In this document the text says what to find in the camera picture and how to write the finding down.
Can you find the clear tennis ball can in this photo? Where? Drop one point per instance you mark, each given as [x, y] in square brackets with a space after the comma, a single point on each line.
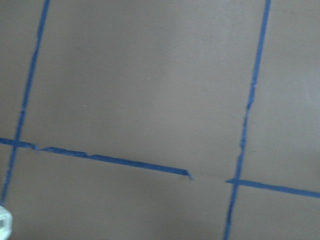
[6, 220]

